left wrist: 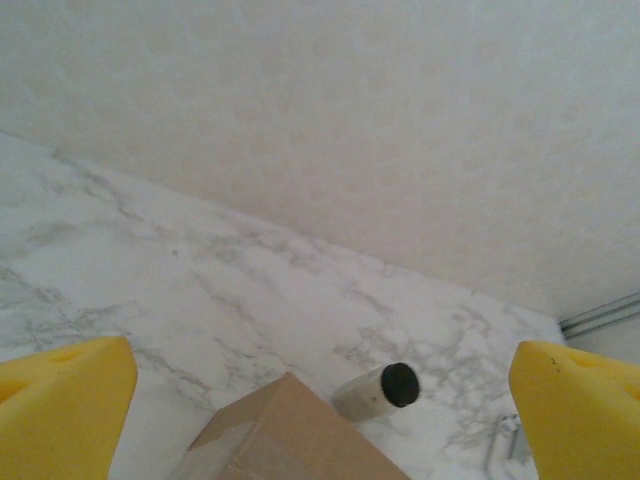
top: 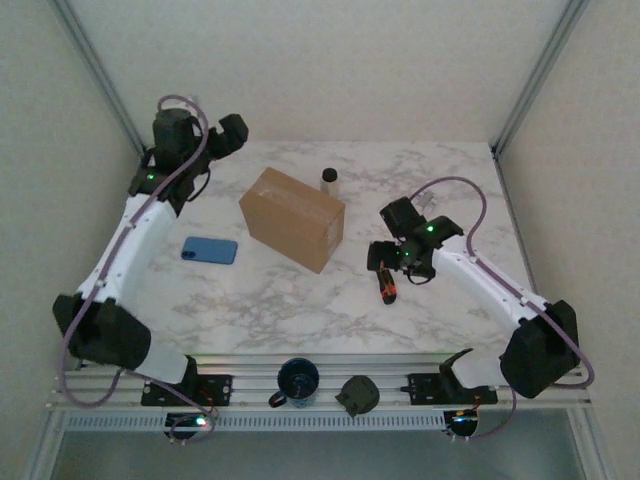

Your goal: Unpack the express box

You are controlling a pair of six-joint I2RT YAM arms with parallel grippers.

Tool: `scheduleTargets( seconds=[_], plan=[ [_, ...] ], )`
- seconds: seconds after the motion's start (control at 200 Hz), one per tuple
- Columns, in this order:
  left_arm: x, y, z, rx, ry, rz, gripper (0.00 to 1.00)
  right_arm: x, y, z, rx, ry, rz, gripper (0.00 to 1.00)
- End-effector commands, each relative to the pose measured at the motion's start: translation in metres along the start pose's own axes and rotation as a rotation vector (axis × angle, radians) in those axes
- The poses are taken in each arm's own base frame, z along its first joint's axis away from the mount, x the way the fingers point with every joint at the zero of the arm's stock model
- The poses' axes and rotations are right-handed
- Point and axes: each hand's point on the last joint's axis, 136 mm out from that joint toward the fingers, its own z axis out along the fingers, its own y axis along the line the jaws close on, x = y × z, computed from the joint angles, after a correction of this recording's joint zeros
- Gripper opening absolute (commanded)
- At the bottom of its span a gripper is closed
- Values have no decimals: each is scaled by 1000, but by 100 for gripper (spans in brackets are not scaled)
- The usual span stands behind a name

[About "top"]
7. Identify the orange black utility knife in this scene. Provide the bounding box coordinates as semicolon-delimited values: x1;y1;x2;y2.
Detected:
374;258;400;305

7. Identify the brown cardboard express box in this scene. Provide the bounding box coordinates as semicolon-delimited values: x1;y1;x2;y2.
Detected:
238;166;347;275

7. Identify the whitish bottle with black cap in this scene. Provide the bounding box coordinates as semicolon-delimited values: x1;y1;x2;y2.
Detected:
319;167;341;199

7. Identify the blue smartphone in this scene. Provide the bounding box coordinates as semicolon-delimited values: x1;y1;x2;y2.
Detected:
180;236;239;266

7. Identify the dark blue mug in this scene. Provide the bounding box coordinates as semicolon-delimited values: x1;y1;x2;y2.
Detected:
268;356;321;410

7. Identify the right controller board with LED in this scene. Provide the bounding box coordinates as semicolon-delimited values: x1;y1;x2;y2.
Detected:
443;407;482;437

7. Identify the controller board with led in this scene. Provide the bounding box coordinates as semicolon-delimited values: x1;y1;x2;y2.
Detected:
443;407;482;437
165;412;217;441

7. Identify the left controller board with LED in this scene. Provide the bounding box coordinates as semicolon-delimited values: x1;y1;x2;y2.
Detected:
165;412;217;441

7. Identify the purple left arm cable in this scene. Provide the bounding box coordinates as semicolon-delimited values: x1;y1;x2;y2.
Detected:
58;93;221;444

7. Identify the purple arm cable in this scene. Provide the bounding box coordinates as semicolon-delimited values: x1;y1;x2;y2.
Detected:
410;177;597;441
58;93;221;444

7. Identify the thin black left gripper cable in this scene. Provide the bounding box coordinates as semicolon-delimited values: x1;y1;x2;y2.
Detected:
191;163;213;202

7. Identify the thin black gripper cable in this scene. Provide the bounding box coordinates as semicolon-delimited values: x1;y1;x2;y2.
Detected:
191;163;213;202
402;267;437;288

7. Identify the thin black right gripper cable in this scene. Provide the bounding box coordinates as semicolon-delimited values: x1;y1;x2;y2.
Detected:
402;267;437;288

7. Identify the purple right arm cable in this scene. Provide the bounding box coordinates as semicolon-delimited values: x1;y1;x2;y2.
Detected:
410;177;597;441

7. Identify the aluminium left corner post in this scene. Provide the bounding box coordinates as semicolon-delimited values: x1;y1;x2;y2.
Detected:
49;0;151;156

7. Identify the aluminium corner post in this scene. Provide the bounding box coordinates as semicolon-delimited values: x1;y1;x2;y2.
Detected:
49;0;151;156
492;0;591;156

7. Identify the aluminium right table side rail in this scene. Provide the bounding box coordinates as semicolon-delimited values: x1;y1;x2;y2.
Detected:
491;142;539;294

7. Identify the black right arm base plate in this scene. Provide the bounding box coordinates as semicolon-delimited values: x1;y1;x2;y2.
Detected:
407;372;499;406

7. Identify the aluminium right corner post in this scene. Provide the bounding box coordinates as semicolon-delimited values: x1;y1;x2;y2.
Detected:
492;0;591;156

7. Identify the aluminium rail frame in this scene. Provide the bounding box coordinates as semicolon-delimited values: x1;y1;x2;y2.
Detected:
47;352;592;414

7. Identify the grey slotted cable duct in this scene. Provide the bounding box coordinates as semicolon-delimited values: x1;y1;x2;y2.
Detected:
64;412;447;433

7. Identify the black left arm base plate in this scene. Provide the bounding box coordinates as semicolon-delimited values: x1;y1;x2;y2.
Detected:
140;373;235;407

